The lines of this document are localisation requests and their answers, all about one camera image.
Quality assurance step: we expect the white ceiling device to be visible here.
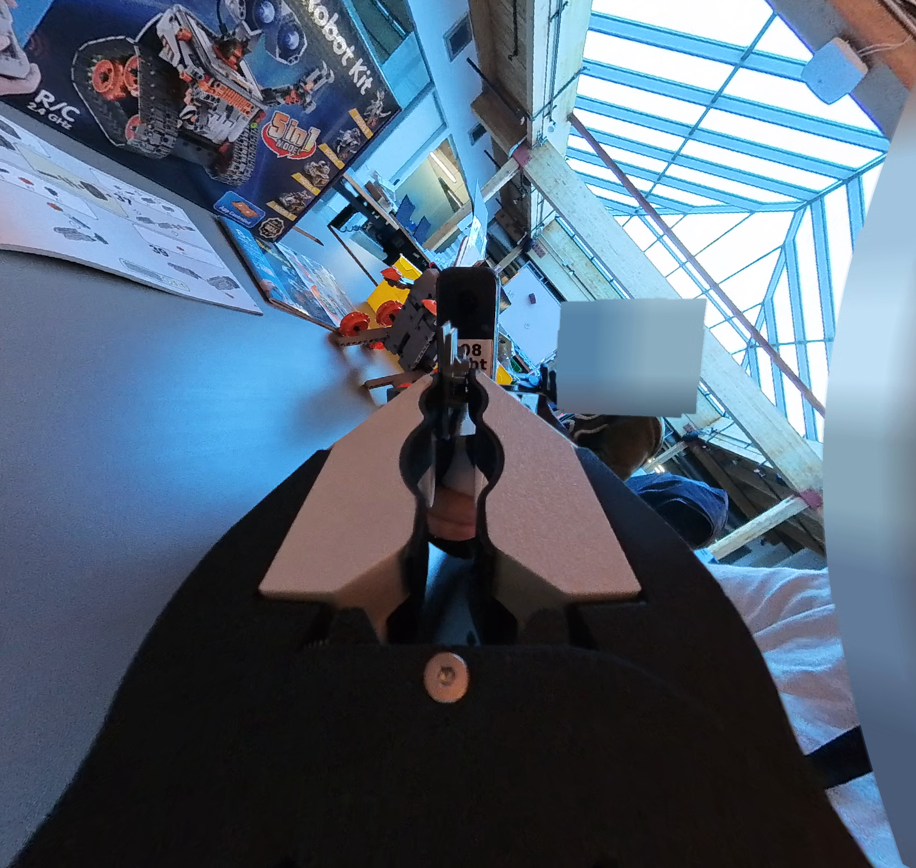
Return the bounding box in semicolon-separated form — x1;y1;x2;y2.
800;38;869;105

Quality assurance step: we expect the blue building booklet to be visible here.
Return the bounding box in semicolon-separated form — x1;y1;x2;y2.
218;217;359;331

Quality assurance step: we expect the person's right hand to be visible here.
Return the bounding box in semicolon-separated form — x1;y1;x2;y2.
428;494;479;541

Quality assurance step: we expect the robot kit box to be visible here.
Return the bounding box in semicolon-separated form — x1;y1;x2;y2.
0;0;403;242

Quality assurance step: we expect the black harness strap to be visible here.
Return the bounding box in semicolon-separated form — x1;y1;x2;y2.
809;728;875;790

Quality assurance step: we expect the grey orange toy robot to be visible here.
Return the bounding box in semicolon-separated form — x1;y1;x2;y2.
336;267;441;391

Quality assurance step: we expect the whiteboard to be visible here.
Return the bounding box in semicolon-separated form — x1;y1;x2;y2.
501;265;565;357

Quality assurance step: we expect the open instruction booklet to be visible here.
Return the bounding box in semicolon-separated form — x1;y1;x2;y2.
0;113;264;316

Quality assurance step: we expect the grey desk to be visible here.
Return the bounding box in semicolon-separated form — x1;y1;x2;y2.
0;209;445;868

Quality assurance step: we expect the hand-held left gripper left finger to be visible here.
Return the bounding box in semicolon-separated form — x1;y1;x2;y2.
259;373;434;643

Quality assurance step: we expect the yellow plastic bin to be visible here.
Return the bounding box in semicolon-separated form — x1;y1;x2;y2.
364;256;516;386

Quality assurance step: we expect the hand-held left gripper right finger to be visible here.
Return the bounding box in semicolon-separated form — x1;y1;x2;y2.
468;373;641;633

